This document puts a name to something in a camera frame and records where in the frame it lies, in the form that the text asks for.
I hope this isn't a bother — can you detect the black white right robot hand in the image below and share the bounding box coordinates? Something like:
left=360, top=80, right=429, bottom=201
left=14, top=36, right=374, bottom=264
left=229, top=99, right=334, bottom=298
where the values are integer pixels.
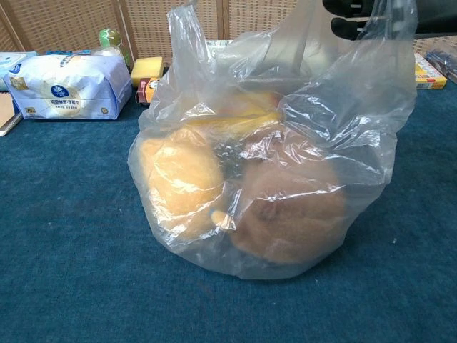
left=322, top=0, right=457, bottom=41

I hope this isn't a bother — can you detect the clear plastic shopping bag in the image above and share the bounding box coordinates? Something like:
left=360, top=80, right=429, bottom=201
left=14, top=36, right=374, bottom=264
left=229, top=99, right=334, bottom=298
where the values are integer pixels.
left=127, top=0, right=419, bottom=281

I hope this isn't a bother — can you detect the yellow rectangular box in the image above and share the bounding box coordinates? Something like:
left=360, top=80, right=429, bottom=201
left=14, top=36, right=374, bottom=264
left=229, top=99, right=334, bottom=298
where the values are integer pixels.
left=413, top=53, right=448, bottom=91

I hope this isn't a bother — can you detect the yellow snack package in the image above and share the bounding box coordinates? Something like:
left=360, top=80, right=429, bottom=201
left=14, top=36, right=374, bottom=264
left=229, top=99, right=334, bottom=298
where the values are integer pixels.
left=185, top=91, right=285, bottom=135

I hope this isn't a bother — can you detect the brown plush toy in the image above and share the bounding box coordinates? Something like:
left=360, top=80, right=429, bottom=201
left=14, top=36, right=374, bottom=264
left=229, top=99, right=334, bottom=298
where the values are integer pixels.
left=228, top=156, right=348, bottom=265

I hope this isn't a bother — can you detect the yellow sponge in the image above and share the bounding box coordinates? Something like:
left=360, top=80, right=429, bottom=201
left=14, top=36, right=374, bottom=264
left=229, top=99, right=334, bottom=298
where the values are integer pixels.
left=129, top=56, right=165, bottom=88

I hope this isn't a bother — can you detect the brown panda cookie box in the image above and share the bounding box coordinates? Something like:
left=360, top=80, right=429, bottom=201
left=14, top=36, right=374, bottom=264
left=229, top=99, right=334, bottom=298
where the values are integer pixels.
left=135, top=76, right=162, bottom=106

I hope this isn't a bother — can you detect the light orange plush toy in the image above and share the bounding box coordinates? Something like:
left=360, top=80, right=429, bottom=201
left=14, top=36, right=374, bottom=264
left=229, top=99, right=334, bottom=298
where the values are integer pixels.
left=141, top=126, right=226, bottom=237

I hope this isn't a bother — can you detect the green round bottle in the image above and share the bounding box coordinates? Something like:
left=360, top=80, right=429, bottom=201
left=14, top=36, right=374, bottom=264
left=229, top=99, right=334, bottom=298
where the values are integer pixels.
left=98, top=28, right=134, bottom=69

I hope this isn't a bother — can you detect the rattan folding screen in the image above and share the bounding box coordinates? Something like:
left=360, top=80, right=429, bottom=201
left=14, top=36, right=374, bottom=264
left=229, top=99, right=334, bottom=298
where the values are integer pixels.
left=0, top=0, right=457, bottom=69

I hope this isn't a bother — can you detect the blue cookie package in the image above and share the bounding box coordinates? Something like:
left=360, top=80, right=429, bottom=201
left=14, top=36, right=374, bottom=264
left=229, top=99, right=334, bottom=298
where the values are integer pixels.
left=44, top=49, right=96, bottom=58

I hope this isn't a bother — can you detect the white blue tissue pack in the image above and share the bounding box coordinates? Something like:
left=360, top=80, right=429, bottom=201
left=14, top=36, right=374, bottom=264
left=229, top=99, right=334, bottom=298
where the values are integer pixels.
left=3, top=53, right=133, bottom=121

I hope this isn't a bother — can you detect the light blue wet wipes pack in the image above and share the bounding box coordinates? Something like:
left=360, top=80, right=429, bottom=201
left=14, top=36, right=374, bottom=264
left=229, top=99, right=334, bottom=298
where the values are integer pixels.
left=0, top=51, right=39, bottom=92

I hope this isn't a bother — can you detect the teal table cloth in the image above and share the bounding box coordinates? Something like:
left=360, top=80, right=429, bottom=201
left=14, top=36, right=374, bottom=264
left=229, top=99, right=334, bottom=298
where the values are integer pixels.
left=0, top=66, right=457, bottom=343

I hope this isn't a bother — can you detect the brown spiral notebook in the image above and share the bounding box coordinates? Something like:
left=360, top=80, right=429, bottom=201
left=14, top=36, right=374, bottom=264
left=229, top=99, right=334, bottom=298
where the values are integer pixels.
left=0, top=91, right=24, bottom=138

